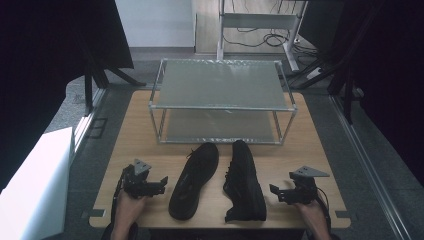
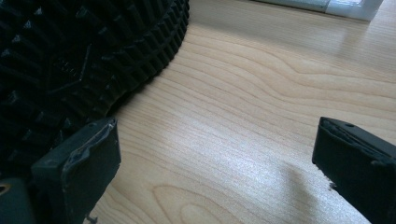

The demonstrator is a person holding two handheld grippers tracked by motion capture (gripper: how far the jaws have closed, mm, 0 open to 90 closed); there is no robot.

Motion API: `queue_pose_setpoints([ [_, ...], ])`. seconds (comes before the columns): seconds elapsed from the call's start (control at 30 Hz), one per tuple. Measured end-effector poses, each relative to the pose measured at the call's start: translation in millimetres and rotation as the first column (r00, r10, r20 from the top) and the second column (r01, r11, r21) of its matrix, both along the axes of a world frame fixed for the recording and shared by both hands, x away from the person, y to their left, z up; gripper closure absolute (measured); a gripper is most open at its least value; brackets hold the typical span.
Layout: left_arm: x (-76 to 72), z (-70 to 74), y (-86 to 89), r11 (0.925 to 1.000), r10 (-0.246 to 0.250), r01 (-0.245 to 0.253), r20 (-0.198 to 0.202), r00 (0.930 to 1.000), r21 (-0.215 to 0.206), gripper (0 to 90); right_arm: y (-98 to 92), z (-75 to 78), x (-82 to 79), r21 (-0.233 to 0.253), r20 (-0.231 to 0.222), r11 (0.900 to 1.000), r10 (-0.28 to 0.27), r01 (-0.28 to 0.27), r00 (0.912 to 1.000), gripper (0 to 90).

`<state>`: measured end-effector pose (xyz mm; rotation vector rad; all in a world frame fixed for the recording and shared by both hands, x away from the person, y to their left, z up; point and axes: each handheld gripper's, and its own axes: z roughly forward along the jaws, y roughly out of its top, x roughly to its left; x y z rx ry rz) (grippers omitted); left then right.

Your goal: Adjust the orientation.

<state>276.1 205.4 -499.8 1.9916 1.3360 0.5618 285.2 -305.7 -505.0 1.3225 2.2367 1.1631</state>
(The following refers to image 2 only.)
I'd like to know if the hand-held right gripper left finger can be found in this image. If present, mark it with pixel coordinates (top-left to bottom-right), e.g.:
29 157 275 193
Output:
30 117 122 224

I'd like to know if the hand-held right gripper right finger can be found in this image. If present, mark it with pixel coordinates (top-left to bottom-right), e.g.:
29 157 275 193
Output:
311 116 396 224

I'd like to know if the white object at table edge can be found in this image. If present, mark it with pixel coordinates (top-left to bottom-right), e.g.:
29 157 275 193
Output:
251 0 385 22

